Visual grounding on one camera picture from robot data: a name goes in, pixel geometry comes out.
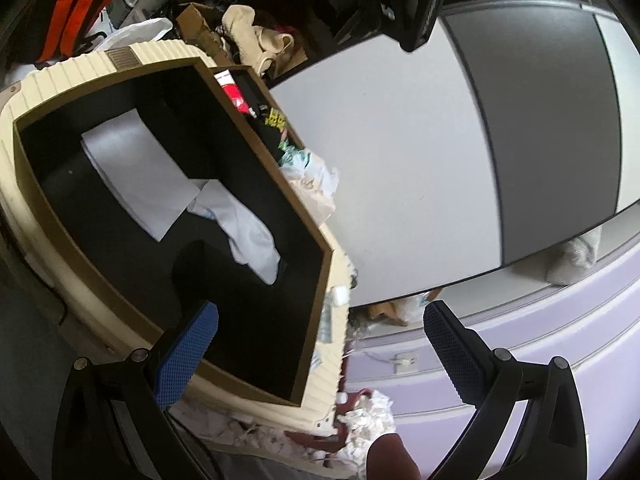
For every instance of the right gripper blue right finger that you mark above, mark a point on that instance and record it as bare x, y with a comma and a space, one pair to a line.
463, 354

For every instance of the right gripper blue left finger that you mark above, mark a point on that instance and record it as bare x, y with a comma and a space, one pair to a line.
178, 353

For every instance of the operator fingertip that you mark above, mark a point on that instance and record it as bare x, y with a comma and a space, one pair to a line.
388, 459

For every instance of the crumpled white tissue pile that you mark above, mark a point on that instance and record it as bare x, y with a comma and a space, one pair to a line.
360, 418

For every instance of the light blue white sock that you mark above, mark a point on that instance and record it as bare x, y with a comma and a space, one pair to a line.
251, 243

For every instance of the white earbuds case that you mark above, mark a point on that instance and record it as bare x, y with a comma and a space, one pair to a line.
340, 295

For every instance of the small foil packets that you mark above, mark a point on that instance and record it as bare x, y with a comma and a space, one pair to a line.
324, 336

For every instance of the near black tray gold rim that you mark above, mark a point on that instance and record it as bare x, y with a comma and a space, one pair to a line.
266, 333

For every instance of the black tray gold rim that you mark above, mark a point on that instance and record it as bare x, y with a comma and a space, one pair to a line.
266, 333
255, 92

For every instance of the white folded cloth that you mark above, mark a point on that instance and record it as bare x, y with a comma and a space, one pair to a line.
145, 180

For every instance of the beige tissue pack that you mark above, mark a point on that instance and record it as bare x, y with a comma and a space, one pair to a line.
315, 186

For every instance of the green printed plastic bag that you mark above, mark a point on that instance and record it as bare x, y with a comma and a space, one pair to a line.
293, 157

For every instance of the white sliding wardrobe door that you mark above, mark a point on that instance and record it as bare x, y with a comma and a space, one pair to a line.
513, 129

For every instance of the black yellow shoe shine packet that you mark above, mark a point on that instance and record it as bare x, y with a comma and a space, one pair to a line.
272, 128

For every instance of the far black tray gold rim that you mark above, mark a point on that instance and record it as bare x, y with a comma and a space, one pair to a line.
255, 92

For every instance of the red white packet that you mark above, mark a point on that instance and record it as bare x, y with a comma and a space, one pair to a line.
233, 91

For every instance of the beige knitted garment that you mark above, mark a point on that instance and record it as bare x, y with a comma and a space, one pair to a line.
263, 49

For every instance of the white plastic bag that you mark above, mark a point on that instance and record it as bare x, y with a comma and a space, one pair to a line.
149, 30

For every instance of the orange black backpack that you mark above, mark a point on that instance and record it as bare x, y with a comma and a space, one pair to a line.
67, 24

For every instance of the white wall socket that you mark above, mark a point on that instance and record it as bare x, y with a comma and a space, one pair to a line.
406, 363

